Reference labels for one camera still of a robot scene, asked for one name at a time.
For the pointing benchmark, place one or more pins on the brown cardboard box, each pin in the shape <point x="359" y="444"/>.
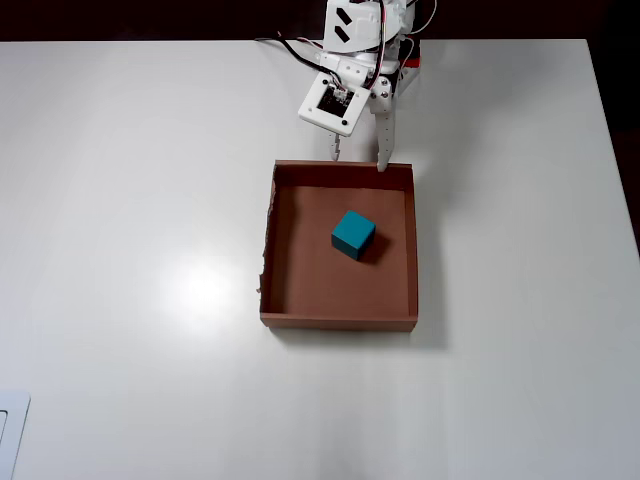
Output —
<point x="310" y="280"/>

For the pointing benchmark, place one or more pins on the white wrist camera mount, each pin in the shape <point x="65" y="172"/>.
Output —
<point x="312" y="112"/>

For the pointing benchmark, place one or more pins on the white flat panel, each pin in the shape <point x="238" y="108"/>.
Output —
<point x="20" y="415"/>

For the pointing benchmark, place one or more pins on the red black table clamp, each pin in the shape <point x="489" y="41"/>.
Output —
<point x="414" y="62"/>

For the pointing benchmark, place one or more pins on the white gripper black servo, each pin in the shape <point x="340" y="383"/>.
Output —
<point x="383" y="101"/>

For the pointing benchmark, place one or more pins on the blue cube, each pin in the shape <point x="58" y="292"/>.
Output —
<point x="352" y="232"/>

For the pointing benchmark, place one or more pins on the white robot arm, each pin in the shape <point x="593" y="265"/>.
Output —
<point x="365" y="27"/>

